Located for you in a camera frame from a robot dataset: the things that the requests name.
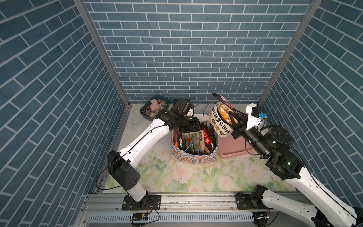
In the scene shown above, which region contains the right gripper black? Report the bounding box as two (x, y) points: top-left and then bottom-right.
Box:
(229, 111), (269, 159)

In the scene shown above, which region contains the red fish seasoning packet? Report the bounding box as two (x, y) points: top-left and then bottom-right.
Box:
(173, 127), (185, 150)

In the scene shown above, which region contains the cream black fish packet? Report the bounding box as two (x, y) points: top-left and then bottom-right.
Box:
(209, 93), (239, 137)

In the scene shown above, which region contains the black seasoning packet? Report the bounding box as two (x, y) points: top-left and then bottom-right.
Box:
(201, 121), (215, 155)

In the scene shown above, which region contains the light green seasoning packet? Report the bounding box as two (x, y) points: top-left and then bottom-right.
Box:
(196, 130), (205, 156)

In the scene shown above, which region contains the dark green seasoning packet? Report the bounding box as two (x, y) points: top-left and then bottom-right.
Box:
(209, 126), (217, 149)

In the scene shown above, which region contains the blue checkered paper bag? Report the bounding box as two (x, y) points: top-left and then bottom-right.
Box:
(171, 113), (220, 165)

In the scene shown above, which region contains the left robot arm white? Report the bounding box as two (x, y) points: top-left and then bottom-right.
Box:
(108, 116), (200, 202)

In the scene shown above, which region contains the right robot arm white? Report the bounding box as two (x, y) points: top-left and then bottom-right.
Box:
(228, 112), (363, 227)

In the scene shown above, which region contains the pink perforated plastic basket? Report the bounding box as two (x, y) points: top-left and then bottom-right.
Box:
(218, 135), (257, 159)

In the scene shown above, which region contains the dark teal plastic bin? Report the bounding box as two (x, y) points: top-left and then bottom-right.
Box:
(140, 95), (169, 121)

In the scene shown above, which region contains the green circuit board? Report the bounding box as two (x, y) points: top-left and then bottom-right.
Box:
(130, 213), (148, 222)

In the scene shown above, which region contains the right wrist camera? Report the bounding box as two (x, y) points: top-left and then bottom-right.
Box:
(246, 104), (267, 131)

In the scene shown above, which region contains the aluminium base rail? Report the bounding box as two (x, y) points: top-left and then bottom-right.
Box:
(75, 192), (312, 227)

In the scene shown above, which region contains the right aluminium corner post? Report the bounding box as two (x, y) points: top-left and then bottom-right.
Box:
(257, 0), (322, 106)

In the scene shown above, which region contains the aluminium corner frame post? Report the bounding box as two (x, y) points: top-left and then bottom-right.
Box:
(74, 0), (130, 108)

